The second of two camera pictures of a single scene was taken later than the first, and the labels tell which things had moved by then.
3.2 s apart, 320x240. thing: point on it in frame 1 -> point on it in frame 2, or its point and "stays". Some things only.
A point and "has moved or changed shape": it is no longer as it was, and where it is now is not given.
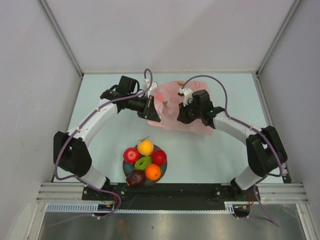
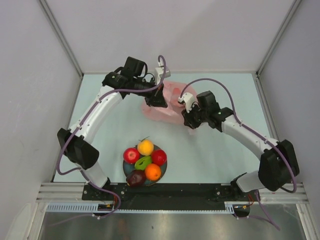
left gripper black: (148, 111) -> (156, 98)
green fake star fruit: (141, 163) stays
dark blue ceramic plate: (128, 167) stays
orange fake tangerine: (152, 172) stays
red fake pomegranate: (158, 157) stays
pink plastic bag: (166, 100) has moved or changed shape
